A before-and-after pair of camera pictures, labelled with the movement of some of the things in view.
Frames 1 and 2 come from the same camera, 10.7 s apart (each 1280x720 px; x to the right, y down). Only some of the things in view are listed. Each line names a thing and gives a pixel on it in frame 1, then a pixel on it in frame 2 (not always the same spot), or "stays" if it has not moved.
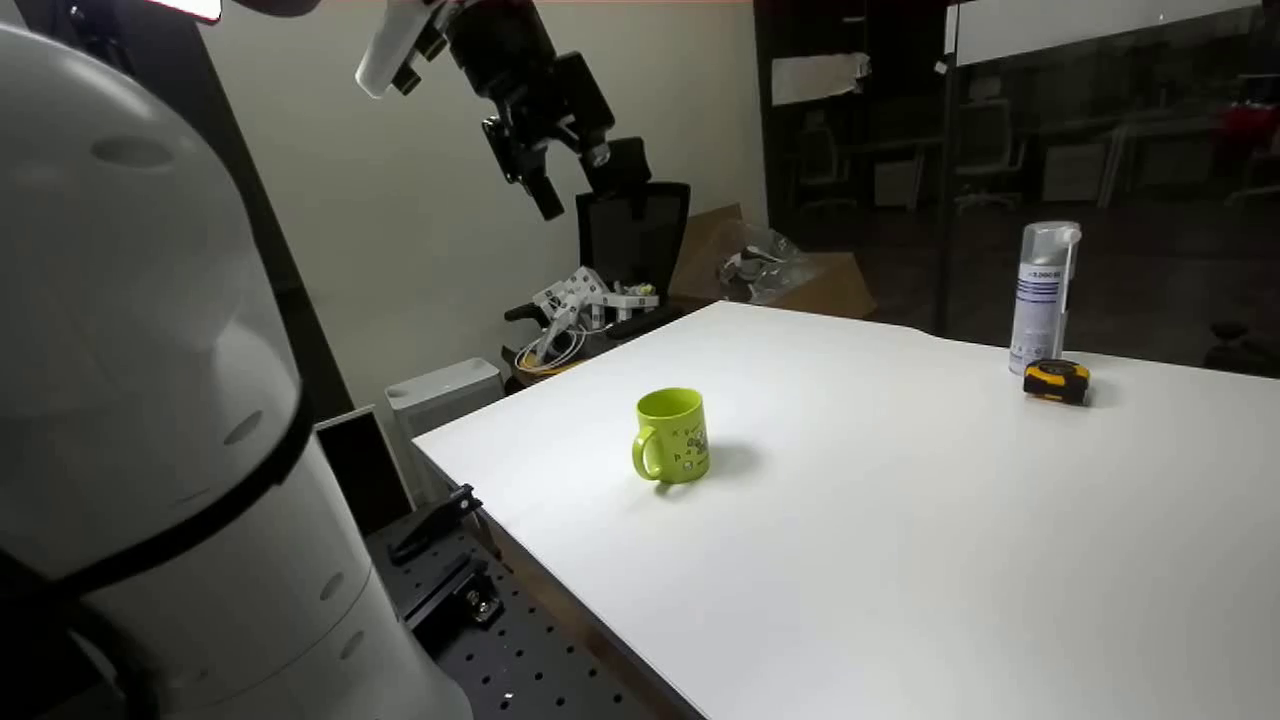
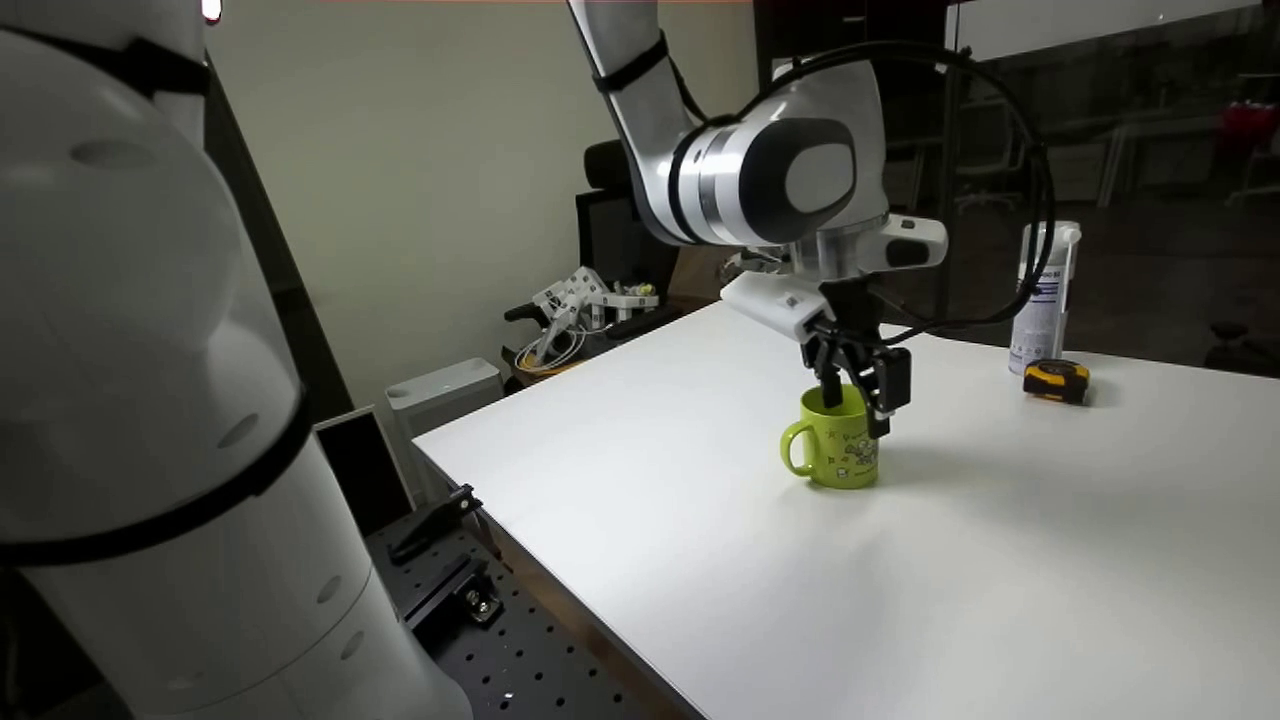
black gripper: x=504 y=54 -> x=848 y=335
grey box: x=442 y=391 stays
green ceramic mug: x=668 y=436 -> x=841 y=436
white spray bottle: x=1043 y=295 stays
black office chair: x=632 y=235 stays
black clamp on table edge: x=430 y=528 stays
